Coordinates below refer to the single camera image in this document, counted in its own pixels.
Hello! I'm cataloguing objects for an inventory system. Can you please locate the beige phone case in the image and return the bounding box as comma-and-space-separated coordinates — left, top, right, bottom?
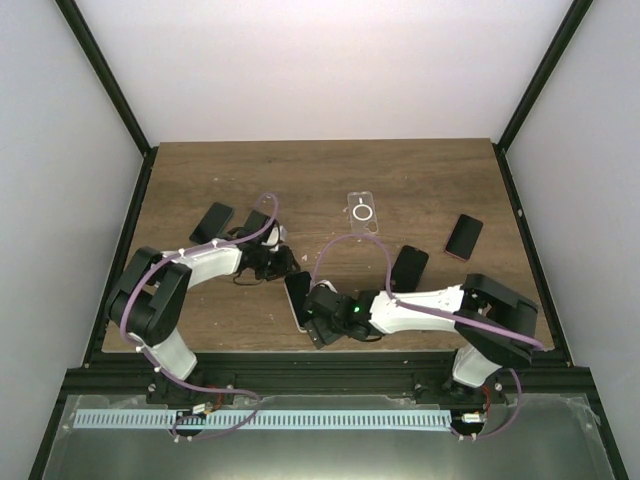
283, 279, 314, 334

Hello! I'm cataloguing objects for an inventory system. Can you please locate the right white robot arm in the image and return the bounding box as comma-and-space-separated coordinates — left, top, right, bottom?
301, 274, 544, 403

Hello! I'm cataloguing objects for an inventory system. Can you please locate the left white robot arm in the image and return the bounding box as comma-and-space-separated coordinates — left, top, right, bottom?
106, 215, 300, 404

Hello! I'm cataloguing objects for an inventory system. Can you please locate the black phone case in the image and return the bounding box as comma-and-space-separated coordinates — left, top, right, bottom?
390, 245, 429, 293

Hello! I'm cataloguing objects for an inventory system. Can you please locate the clear magsafe phone case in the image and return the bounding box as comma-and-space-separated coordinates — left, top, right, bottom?
347, 191, 379, 235

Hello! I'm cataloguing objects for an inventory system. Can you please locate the red-cased smartphone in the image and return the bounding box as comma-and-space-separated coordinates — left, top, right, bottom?
444, 214, 484, 261

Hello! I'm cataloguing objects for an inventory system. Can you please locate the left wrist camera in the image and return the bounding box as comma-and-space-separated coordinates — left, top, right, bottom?
242, 210, 287, 248

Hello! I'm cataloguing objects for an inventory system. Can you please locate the black aluminium frame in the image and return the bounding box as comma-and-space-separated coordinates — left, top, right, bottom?
29, 1, 628, 479

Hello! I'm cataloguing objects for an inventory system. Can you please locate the light blue slotted cable duct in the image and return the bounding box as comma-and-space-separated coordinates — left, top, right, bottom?
72, 409, 452, 432

